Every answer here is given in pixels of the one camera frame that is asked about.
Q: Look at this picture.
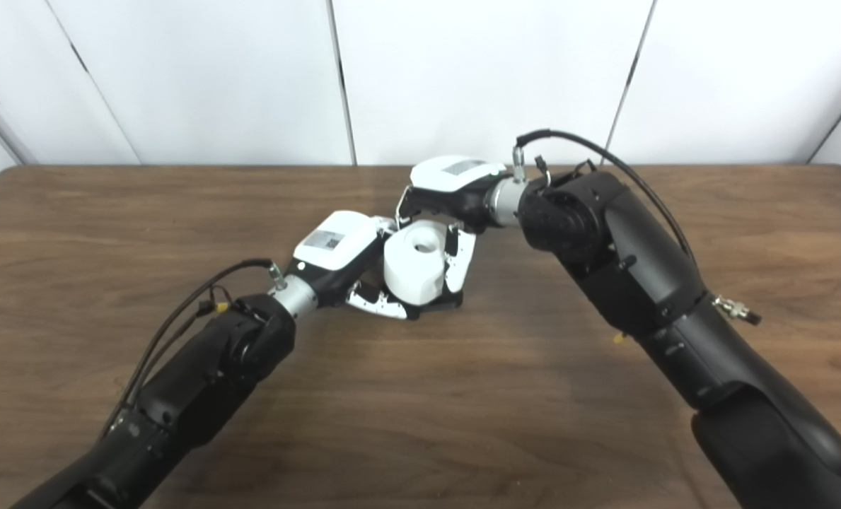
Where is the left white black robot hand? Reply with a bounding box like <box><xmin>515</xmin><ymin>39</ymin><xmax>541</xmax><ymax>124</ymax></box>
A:
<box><xmin>284</xmin><ymin>210</ymin><xmax>421</xmax><ymax>320</ymax></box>

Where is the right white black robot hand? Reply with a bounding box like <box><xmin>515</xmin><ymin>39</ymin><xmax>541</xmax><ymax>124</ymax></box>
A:
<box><xmin>395</xmin><ymin>155</ymin><xmax>509</xmax><ymax>294</ymax></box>

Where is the round white piece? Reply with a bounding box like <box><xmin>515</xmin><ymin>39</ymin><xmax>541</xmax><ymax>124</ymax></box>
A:
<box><xmin>383</xmin><ymin>219</ymin><xmax>456</xmax><ymax>306</ymax></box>

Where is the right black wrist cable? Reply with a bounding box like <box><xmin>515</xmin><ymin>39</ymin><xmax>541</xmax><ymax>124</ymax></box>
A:
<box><xmin>511</xmin><ymin>129</ymin><xmax>698</xmax><ymax>268</ymax></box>

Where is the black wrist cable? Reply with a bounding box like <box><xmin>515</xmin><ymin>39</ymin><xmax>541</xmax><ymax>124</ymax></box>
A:
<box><xmin>511</xmin><ymin>129</ymin><xmax>698</xmax><ymax>268</ymax></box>
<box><xmin>100</xmin><ymin>258</ymin><xmax>288</xmax><ymax>440</ymax></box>

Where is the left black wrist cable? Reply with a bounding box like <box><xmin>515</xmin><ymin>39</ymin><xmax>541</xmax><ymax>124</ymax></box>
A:
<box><xmin>100</xmin><ymin>258</ymin><xmax>288</xmax><ymax>440</ymax></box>

